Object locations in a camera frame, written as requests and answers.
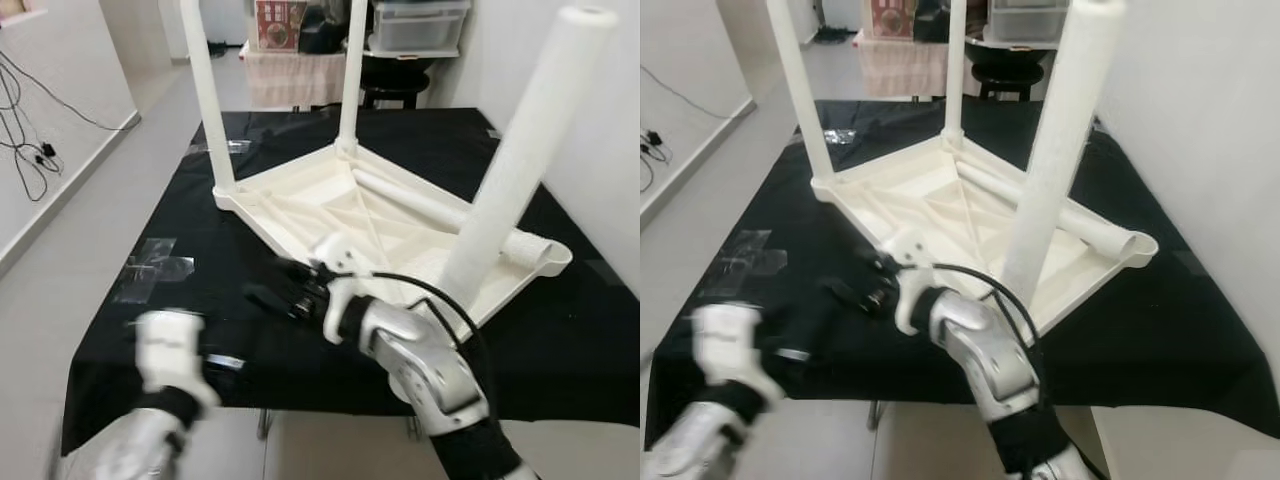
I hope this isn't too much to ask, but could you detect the white plastic table top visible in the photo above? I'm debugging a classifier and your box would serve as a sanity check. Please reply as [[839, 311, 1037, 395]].
[[810, 132, 1161, 336], [213, 140, 573, 331]]

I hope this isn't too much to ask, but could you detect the beige cloth covered table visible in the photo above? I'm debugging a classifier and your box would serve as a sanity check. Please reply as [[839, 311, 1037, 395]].
[[240, 45, 366, 109], [858, 35, 951, 99]]

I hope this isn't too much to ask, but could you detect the black round stool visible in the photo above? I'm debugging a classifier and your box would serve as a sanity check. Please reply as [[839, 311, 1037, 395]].
[[362, 70, 429, 111], [972, 58, 1046, 101]]

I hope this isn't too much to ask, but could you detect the black table cloth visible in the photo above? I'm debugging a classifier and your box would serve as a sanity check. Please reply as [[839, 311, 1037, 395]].
[[645, 98, 1280, 446], [60, 105, 640, 456]]

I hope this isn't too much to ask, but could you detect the black bag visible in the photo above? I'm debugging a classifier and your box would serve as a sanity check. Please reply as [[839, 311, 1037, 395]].
[[300, 0, 351, 56], [912, 0, 951, 43]]

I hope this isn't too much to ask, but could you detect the red brown cardboard box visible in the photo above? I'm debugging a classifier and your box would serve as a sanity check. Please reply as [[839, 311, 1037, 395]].
[[255, 0, 309, 53], [872, 0, 919, 41]]

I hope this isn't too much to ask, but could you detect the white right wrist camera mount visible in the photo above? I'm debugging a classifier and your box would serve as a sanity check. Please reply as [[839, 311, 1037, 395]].
[[310, 232, 376, 346], [888, 228, 951, 336]]

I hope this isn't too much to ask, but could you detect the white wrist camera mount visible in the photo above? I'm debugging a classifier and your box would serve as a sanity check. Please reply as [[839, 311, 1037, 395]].
[[135, 310, 221, 411], [692, 303, 786, 406], [310, 232, 376, 346], [888, 228, 951, 336]]

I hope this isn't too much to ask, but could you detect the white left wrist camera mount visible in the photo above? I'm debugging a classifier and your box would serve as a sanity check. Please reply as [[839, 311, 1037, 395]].
[[135, 310, 221, 411], [692, 303, 786, 406]]

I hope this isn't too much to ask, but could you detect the thin floor cable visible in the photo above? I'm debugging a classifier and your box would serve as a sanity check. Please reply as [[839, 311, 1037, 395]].
[[640, 62, 753, 123], [0, 45, 136, 133]]

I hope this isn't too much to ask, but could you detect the black wall cable with switch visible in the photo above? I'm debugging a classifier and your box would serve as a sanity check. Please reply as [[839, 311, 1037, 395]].
[[0, 60, 66, 201], [640, 125, 673, 191]]

